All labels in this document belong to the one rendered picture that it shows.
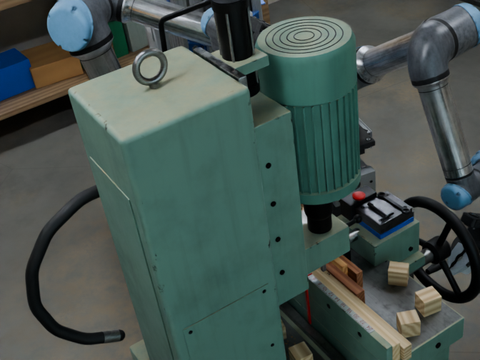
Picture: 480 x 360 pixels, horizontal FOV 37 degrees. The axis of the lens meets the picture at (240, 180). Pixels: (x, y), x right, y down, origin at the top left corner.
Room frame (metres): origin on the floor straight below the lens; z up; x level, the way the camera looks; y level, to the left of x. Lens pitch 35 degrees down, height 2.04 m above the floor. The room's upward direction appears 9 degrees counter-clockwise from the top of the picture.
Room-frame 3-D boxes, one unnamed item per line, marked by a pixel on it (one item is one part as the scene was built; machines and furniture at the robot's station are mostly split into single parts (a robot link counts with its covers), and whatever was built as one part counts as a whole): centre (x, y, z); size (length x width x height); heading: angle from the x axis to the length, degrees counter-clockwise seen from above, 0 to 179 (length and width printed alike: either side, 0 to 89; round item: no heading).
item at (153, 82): (1.01, 0.11, 1.55); 0.06 x 0.02 x 0.07; 117
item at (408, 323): (0.98, -0.29, 0.92); 0.04 x 0.03 x 0.04; 91
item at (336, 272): (1.16, -0.17, 0.92); 0.21 x 0.02 x 0.04; 27
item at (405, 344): (1.21, -0.12, 0.92); 0.67 x 0.02 x 0.04; 27
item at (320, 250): (1.14, -0.13, 1.03); 0.14 x 0.07 x 0.09; 117
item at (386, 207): (1.28, -0.30, 0.99); 0.13 x 0.11 x 0.06; 27
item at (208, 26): (1.56, -0.02, 1.36); 0.11 x 0.08 x 0.09; 27
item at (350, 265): (1.21, -0.18, 0.92); 0.19 x 0.02 x 0.05; 27
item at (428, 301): (1.03, -0.35, 0.92); 0.04 x 0.04 x 0.04; 16
